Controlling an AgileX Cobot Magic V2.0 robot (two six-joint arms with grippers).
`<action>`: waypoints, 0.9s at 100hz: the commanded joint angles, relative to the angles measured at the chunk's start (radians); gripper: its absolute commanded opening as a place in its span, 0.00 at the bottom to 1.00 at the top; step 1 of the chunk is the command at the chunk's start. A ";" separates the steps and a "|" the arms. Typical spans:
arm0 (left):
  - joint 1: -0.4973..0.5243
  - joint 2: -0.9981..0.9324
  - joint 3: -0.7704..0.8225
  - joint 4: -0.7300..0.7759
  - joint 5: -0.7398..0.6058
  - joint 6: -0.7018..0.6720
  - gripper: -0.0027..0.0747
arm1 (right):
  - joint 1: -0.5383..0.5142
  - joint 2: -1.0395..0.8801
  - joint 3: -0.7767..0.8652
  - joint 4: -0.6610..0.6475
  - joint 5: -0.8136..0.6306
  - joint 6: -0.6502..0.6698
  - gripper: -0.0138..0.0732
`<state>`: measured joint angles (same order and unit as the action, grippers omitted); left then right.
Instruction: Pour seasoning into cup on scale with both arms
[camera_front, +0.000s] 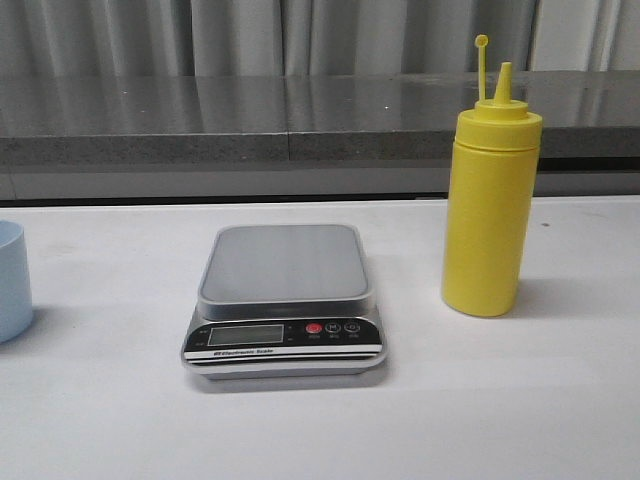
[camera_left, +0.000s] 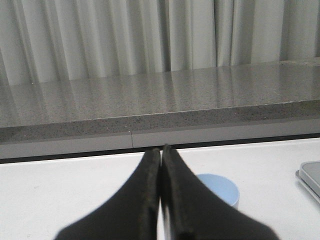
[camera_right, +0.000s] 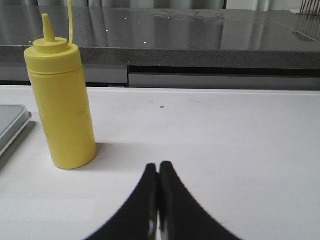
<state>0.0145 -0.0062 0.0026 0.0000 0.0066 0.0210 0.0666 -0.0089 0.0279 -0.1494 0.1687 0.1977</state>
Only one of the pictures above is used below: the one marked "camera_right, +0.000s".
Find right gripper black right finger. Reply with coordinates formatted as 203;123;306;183
158;161;238;240

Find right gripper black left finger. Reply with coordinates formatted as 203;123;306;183
87;163;158;240

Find yellow squeeze bottle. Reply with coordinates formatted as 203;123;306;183
24;0;97;170

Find silver digital kitchen scale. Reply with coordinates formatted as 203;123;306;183
0;104;32;156

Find dark granite counter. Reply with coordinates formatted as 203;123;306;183
0;5;320;88

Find metal wire rack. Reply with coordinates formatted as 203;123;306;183
299;0;320;16

